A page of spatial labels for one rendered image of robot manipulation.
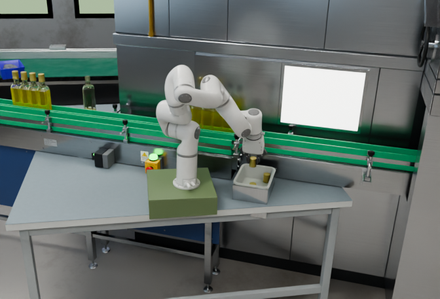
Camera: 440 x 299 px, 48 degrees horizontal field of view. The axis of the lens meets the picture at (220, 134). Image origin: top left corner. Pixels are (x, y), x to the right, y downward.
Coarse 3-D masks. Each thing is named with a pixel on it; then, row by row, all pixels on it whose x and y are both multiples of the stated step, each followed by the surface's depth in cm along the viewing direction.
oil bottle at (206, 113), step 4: (204, 108) 256; (204, 112) 256; (208, 112) 256; (204, 116) 257; (208, 116) 257; (204, 120) 258; (208, 120) 258; (204, 124) 259; (208, 124) 258; (204, 128) 260; (208, 128) 259
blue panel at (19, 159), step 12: (0, 156) 291; (12, 156) 288; (24, 156) 286; (0, 168) 294; (12, 168) 291; (24, 168) 289; (0, 180) 297; (12, 180) 295; (0, 192) 301; (12, 192) 299; (0, 204) 305; (12, 204) 302; (132, 228) 284; (144, 228) 282; (156, 228) 279; (168, 228) 277; (180, 228) 275; (192, 228) 273; (204, 228) 271; (216, 228) 269; (216, 240) 272
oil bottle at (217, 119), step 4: (212, 112) 255; (216, 112) 255; (212, 116) 256; (216, 116) 256; (220, 116) 255; (212, 120) 257; (216, 120) 256; (220, 120) 256; (212, 124) 258; (216, 124) 257; (220, 124) 257; (212, 128) 259; (216, 128) 258; (220, 128) 257
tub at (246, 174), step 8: (240, 168) 245; (248, 168) 250; (256, 168) 249; (264, 168) 248; (272, 168) 247; (240, 176) 243; (248, 176) 252; (256, 176) 251; (272, 176) 239; (240, 184) 231; (248, 184) 231; (264, 184) 246
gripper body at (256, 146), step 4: (244, 140) 228; (248, 140) 227; (252, 140) 225; (256, 140) 225; (260, 140) 226; (244, 144) 229; (248, 144) 228; (252, 144) 228; (256, 144) 227; (260, 144) 227; (264, 144) 231; (244, 148) 231; (248, 148) 230; (252, 148) 229; (256, 148) 229; (260, 148) 229; (248, 152) 232; (252, 152) 232; (256, 152) 231; (260, 152) 230
